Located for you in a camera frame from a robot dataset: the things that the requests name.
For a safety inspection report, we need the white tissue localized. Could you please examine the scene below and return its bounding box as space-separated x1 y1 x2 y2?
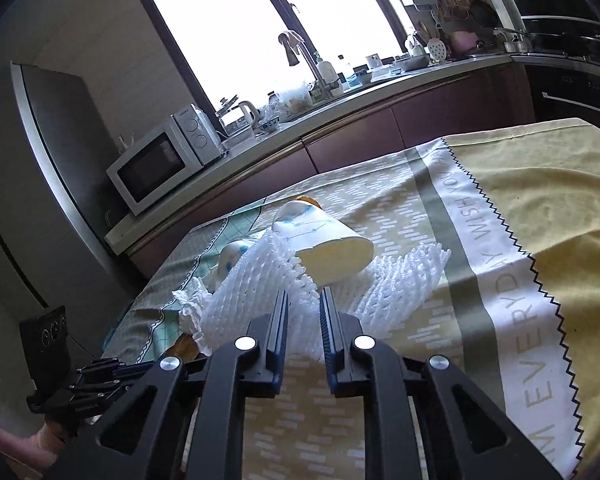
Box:
172 278 212 354

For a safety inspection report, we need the white foam fruit net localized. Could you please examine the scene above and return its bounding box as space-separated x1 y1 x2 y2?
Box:
194 228 453 366

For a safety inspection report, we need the blue dotted paper cup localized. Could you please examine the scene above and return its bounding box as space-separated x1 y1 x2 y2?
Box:
215 240 256 283
272 200 375 287

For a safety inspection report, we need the orange peel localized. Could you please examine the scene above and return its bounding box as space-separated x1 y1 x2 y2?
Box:
296 196 322 209

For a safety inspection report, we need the pink forearm sleeve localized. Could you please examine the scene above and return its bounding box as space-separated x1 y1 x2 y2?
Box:
0 427 59 474

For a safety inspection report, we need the kitchen counter with cabinets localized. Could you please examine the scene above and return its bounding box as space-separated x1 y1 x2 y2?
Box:
106 55 535 276

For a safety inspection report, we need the kitchen faucet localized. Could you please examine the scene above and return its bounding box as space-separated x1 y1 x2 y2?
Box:
277 30 343 100

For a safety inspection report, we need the person's left hand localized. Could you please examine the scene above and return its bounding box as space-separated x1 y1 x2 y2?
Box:
32 420 74 455

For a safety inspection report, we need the grey refrigerator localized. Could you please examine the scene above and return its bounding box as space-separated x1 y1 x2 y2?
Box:
0 63 131 310

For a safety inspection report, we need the yellow towel cloth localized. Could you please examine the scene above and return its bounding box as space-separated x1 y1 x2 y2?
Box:
446 118 600 467

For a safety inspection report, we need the white microwave oven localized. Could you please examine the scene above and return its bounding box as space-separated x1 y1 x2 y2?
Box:
107 104 225 216

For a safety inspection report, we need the glass electric kettle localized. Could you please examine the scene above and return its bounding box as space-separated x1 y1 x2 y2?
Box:
216 96 260 136

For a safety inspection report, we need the small patterned bowl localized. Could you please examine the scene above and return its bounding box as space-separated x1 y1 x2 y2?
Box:
259 117 279 133

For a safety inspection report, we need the black built-in oven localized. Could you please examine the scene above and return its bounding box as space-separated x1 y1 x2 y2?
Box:
509 0 600 134

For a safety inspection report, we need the soap dispenser bottle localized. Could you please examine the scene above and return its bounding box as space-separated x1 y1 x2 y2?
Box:
315 53 339 84

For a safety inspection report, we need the pink basin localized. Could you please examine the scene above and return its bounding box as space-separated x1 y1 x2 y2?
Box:
449 30 479 58

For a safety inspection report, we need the black frying pan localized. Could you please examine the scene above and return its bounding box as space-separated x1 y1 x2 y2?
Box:
470 0 502 29

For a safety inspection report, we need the window frame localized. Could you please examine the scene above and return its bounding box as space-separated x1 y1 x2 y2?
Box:
140 0 414 122

